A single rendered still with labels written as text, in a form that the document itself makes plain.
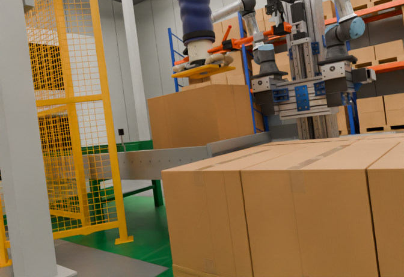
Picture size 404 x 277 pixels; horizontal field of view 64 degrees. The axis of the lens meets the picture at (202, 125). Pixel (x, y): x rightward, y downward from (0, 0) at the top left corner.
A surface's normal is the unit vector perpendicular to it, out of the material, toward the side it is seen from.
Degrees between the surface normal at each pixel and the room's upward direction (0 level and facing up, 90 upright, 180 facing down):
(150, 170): 90
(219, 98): 90
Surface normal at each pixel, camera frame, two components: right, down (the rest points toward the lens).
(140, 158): -0.63, 0.08
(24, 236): 0.76, -0.10
